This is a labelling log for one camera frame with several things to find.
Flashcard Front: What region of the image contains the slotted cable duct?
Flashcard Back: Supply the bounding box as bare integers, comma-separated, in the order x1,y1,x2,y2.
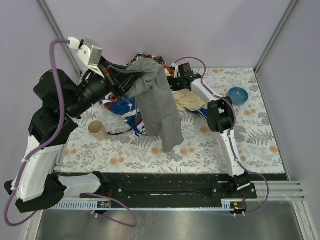
51,199,111,211
221,199,247,211

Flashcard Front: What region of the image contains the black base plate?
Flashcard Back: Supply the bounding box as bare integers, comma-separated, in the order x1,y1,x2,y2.
94,173,257,209

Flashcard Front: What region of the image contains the purple cable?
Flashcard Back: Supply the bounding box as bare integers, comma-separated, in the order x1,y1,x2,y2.
4,38,139,228
174,56,270,217

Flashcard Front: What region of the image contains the blue bowl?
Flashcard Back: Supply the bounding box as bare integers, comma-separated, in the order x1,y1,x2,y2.
228,87,249,106

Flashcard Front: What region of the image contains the floral table mat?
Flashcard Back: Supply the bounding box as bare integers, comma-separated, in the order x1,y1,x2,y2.
61,67,285,174

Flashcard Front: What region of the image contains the blue white red cloth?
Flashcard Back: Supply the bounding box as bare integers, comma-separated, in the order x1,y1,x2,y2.
99,93,208,135

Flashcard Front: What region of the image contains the grey cloth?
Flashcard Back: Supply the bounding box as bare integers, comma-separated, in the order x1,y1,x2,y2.
127,57,184,153

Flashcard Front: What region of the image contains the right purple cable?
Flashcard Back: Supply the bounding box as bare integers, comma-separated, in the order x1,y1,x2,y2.
174,56,270,217

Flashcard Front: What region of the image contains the beige paper cup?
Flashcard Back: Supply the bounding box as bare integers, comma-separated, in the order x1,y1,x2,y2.
88,120,107,141

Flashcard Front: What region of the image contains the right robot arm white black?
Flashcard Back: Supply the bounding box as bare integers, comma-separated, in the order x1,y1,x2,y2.
169,63,251,193

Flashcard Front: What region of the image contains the aluminium front rail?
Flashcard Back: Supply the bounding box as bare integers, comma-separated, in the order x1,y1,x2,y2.
252,181,305,201

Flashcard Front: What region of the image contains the left slotted cable duct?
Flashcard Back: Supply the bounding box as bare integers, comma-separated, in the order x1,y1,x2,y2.
51,199,111,211

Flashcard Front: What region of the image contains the right aluminium frame post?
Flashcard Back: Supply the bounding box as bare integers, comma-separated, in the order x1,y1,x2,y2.
254,0,300,74

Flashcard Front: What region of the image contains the left aluminium frame post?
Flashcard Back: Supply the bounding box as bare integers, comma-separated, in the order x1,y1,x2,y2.
36,0,82,76

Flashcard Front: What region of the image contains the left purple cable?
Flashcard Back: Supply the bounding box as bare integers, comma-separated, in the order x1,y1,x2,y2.
4,38,139,228

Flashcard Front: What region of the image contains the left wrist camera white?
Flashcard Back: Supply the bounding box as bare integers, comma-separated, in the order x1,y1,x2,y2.
68,37,104,77

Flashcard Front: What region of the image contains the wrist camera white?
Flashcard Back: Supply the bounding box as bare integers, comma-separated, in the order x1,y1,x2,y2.
68,37,104,77
171,63,180,79

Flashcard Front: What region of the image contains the orange camouflage cloth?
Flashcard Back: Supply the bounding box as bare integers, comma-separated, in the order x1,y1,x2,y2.
127,53,176,77

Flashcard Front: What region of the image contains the cream beige cloth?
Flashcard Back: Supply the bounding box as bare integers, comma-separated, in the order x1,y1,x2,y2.
172,89,205,112

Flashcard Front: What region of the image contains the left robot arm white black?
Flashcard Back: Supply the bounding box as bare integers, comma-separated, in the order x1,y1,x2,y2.
4,58,144,213

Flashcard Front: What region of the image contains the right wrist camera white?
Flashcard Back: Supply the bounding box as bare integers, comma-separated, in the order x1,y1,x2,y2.
171,63,180,79

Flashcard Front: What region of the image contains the aluminium frame post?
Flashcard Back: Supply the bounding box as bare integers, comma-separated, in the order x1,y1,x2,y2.
254,0,300,74
36,0,82,76

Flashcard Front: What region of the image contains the right slotted cable duct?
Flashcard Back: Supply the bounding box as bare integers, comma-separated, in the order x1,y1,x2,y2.
221,199,247,211

